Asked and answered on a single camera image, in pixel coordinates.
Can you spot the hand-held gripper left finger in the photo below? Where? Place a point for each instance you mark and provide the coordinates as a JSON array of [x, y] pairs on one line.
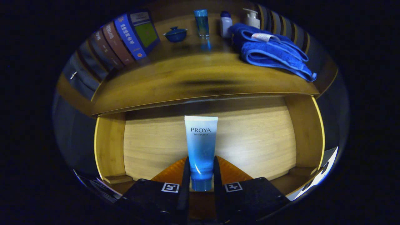
[[186, 178]]

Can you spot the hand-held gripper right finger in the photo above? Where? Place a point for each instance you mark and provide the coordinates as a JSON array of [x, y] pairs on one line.
[[217, 178]]

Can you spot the blue cosmetic tube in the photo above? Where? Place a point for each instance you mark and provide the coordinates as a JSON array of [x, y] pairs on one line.
[[201, 147]]

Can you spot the wooden drawer with black knob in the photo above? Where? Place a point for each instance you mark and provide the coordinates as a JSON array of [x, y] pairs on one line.
[[250, 140]]

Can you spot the wooden countertop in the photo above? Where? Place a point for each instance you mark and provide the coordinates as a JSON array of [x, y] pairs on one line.
[[175, 75]]

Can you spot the brown wooden cabinet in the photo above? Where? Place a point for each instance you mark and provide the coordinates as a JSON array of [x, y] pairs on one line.
[[73, 93]]

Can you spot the folded blue towel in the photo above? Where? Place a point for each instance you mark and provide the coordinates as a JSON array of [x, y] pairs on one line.
[[268, 53]]

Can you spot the dark blue lidded teacup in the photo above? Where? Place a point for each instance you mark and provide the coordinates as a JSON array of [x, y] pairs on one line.
[[175, 35]]

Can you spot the white bottle with blue cap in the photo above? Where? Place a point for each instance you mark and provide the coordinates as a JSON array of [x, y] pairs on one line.
[[226, 26]]

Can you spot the dark brown book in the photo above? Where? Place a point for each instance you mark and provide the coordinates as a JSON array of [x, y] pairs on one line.
[[104, 50]]

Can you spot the small metal clip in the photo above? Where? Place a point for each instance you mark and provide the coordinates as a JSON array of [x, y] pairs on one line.
[[73, 75]]

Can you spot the thick blue book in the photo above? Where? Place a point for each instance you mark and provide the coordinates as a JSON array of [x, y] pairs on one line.
[[131, 36]]

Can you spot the reddish brown book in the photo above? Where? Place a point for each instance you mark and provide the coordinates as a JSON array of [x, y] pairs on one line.
[[117, 42]]

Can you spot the tall teal glass bottle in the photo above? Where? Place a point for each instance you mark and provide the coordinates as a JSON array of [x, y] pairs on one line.
[[202, 23]]

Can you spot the white pump bottle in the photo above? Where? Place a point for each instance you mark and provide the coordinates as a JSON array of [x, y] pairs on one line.
[[253, 21]]

